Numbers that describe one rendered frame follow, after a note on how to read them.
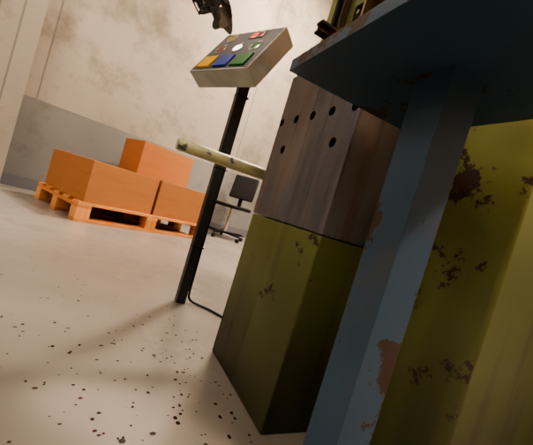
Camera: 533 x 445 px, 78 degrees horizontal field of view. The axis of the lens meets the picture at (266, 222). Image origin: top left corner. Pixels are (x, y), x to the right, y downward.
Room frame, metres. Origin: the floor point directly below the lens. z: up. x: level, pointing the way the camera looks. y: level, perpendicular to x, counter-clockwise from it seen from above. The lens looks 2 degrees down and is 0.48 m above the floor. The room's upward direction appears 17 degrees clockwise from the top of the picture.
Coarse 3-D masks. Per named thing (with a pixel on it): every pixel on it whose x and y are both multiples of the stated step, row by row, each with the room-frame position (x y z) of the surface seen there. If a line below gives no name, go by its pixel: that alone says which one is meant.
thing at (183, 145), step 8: (176, 144) 1.13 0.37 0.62; (184, 144) 1.12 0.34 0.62; (192, 144) 1.13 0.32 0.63; (184, 152) 1.14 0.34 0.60; (192, 152) 1.14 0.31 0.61; (200, 152) 1.15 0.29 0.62; (208, 152) 1.16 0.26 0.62; (216, 152) 1.18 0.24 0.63; (208, 160) 1.18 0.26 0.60; (216, 160) 1.18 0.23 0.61; (224, 160) 1.19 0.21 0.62; (232, 160) 1.20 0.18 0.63; (240, 160) 1.22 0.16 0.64; (232, 168) 1.22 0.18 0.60; (240, 168) 1.22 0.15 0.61; (248, 168) 1.23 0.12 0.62; (256, 168) 1.25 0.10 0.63; (256, 176) 1.26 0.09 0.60
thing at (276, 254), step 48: (288, 240) 0.83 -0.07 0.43; (336, 240) 0.74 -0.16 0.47; (240, 288) 0.99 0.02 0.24; (288, 288) 0.78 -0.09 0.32; (336, 288) 0.76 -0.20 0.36; (240, 336) 0.91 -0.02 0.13; (288, 336) 0.73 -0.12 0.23; (240, 384) 0.85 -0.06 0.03; (288, 384) 0.74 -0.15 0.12; (288, 432) 0.76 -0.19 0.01
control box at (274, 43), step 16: (256, 32) 1.40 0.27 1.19; (272, 32) 1.33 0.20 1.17; (288, 32) 1.32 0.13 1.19; (240, 48) 1.34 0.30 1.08; (256, 48) 1.28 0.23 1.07; (272, 48) 1.27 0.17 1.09; (288, 48) 1.34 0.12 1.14; (256, 64) 1.23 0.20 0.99; (272, 64) 1.29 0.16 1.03; (208, 80) 1.38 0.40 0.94; (224, 80) 1.32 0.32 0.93; (240, 80) 1.27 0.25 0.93; (256, 80) 1.25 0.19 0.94
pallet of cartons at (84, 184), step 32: (64, 160) 2.80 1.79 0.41; (128, 160) 3.40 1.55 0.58; (160, 160) 3.41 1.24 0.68; (192, 160) 3.71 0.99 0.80; (64, 192) 2.67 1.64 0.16; (96, 192) 2.56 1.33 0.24; (128, 192) 2.77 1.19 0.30; (160, 192) 3.01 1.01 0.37; (192, 192) 3.30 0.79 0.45; (128, 224) 2.91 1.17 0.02; (160, 224) 3.53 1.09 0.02; (192, 224) 3.36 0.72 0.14
